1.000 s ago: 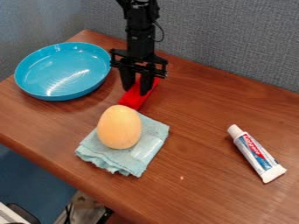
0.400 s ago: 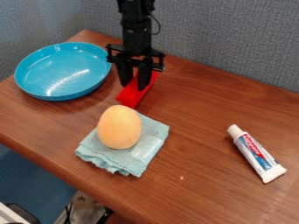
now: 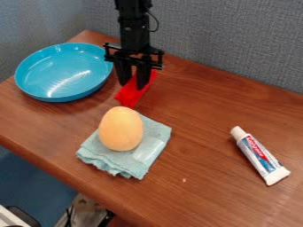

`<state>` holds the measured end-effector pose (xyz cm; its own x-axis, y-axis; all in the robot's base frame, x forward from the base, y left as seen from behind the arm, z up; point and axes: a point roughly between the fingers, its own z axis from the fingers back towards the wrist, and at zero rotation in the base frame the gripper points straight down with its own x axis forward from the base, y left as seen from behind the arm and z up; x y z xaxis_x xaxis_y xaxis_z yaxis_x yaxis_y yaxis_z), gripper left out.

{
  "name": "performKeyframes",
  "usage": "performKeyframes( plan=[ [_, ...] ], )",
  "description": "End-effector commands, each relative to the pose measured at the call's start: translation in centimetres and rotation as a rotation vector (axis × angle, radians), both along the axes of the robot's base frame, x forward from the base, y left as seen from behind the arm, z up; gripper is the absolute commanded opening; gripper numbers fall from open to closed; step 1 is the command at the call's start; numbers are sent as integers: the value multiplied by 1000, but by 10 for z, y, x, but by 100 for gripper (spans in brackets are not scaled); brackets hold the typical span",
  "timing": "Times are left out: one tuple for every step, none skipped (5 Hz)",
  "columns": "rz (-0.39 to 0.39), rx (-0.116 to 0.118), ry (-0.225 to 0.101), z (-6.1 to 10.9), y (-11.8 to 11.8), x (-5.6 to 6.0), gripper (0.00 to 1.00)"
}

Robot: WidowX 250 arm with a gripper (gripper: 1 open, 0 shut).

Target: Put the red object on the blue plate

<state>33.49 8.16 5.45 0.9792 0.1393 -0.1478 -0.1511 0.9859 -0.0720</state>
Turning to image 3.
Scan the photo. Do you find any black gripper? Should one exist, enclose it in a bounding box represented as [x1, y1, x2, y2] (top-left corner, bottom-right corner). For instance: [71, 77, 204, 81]
[104, 16, 164, 90]

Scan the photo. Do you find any red rectangular block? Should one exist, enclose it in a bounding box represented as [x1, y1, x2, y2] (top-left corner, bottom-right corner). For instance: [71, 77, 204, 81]
[115, 70, 158, 108]

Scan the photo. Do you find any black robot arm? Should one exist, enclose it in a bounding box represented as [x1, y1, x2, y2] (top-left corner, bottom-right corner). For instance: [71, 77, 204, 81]
[104, 0, 164, 90]

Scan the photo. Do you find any blue plate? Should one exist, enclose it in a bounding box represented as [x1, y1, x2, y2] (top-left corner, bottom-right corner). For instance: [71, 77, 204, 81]
[15, 43, 112, 103]

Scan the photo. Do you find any orange egg-shaped sponge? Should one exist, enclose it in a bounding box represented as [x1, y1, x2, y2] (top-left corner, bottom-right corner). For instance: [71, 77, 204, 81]
[99, 106, 143, 152]

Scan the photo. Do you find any light blue folded cloth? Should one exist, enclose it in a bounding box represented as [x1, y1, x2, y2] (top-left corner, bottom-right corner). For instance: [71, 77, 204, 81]
[76, 114, 172, 180]

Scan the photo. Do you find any white toothpaste tube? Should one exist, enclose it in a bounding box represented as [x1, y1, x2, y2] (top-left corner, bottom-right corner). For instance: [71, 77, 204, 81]
[231, 126, 291, 186]

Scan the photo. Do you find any grey table leg base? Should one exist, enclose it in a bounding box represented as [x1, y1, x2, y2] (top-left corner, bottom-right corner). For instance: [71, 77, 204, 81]
[55, 194, 115, 227]

